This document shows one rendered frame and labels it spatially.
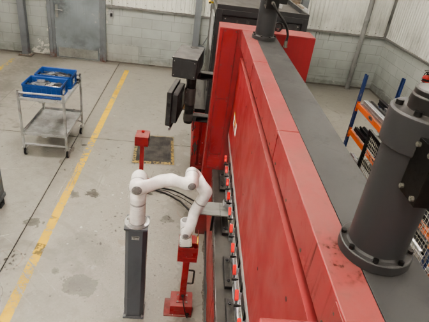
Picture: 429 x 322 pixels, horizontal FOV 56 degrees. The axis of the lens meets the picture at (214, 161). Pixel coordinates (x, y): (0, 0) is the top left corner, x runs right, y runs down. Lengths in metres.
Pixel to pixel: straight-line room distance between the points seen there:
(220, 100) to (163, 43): 6.21
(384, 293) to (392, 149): 0.36
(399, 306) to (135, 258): 2.52
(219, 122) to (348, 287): 3.03
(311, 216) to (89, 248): 3.46
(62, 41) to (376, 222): 9.66
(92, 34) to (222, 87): 6.63
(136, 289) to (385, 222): 2.76
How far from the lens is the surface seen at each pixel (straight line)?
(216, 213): 3.37
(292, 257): 1.48
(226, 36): 3.69
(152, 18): 9.86
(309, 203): 1.33
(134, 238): 3.21
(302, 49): 3.81
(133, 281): 3.53
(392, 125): 1.00
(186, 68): 3.93
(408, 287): 1.17
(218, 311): 2.81
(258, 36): 3.37
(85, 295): 4.06
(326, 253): 1.15
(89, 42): 10.20
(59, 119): 6.42
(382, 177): 1.05
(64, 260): 4.41
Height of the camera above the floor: 3.01
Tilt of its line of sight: 29 degrees down
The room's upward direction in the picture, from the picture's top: 8 degrees clockwise
